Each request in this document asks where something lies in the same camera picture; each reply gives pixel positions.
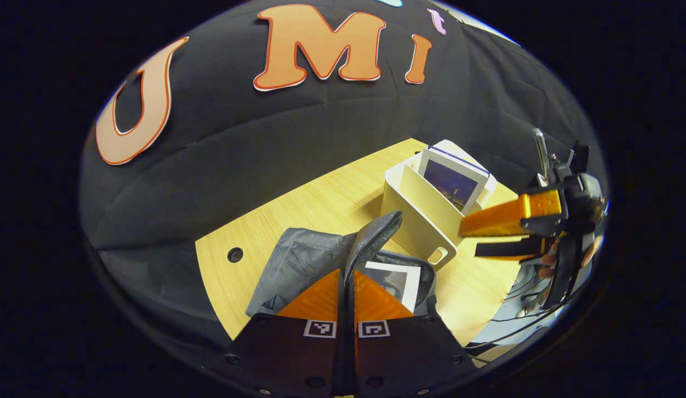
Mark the white book blue cover picture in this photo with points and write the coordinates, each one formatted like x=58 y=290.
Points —
x=450 y=179

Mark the white bookshelf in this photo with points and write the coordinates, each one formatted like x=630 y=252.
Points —
x=414 y=221

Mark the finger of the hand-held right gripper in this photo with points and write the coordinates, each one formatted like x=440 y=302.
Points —
x=508 y=249
x=508 y=215

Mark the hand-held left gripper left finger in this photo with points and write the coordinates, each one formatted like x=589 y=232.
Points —
x=287 y=354

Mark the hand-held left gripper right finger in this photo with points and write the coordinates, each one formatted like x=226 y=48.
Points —
x=403 y=354

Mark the white book grey cover picture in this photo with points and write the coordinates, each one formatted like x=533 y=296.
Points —
x=395 y=282

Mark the grey schoolbag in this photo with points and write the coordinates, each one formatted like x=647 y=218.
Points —
x=304 y=260

